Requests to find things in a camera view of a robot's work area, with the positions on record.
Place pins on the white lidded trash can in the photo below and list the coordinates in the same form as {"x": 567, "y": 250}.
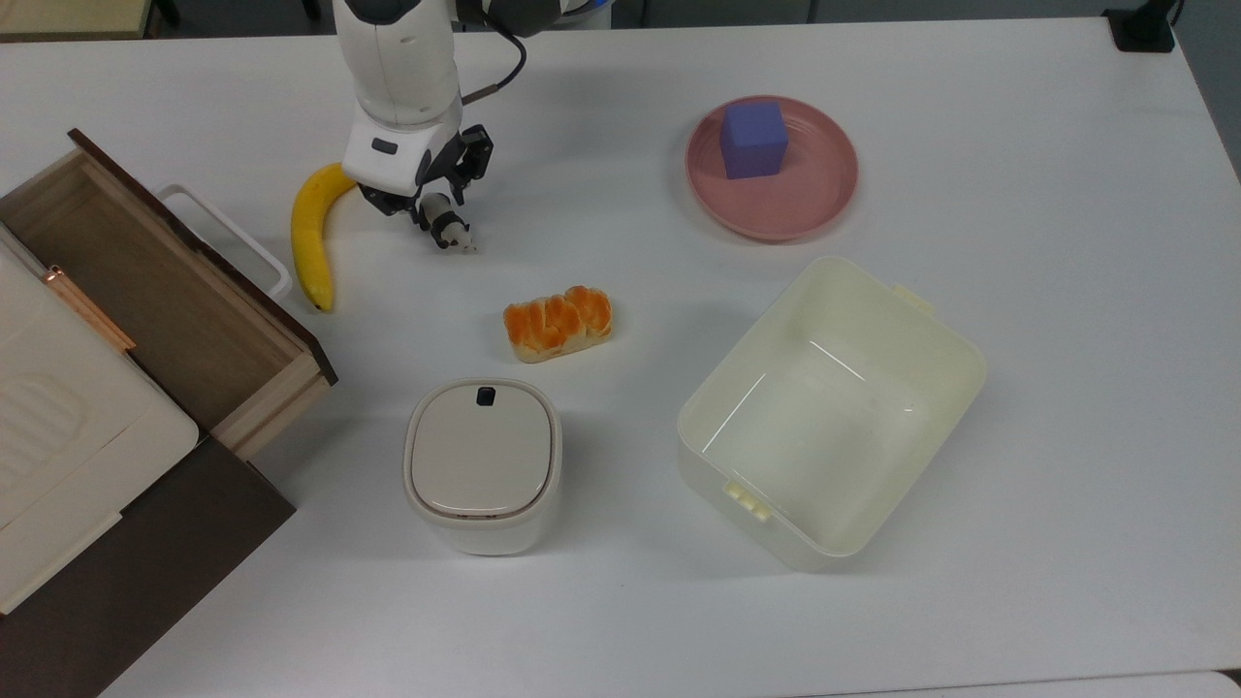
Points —
{"x": 483, "y": 460}

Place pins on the cream plastic storage bin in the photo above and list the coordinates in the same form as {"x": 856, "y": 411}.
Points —
{"x": 824, "y": 417}

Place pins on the purple foam cube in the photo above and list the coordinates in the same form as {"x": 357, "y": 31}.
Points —
{"x": 754, "y": 141}

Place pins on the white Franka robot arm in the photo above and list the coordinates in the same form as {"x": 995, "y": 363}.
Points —
{"x": 402, "y": 58}

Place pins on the black table clamp mount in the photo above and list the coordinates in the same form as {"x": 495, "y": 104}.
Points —
{"x": 1142, "y": 24}

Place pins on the pink round plate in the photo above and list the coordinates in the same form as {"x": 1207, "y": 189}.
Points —
{"x": 805, "y": 194}

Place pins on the orange toy bread loaf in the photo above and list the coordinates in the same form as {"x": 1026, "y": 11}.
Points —
{"x": 557, "y": 325}

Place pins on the dark brown cabinet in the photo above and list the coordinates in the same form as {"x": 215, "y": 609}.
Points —
{"x": 136, "y": 572}

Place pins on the yellow toy banana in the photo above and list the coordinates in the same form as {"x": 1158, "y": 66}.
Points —
{"x": 312, "y": 228}

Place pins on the beige wooden table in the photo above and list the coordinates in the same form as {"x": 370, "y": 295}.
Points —
{"x": 68, "y": 15}

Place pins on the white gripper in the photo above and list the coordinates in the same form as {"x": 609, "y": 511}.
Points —
{"x": 388, "y": 150}

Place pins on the open wooden drawer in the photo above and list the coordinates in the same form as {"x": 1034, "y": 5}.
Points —
{"x": 165, "y": 291}

